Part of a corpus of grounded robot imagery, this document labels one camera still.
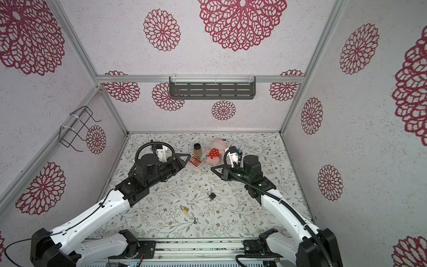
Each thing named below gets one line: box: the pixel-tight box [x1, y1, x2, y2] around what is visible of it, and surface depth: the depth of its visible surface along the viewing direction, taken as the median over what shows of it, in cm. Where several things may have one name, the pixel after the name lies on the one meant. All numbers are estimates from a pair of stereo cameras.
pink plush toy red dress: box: [205, 139, 227, 165], surface depth 105 cm
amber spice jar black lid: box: [193, 142, 203, 158], surface depth 102 cm
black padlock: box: [206, 190, 217, 200], surface depth 92 cm
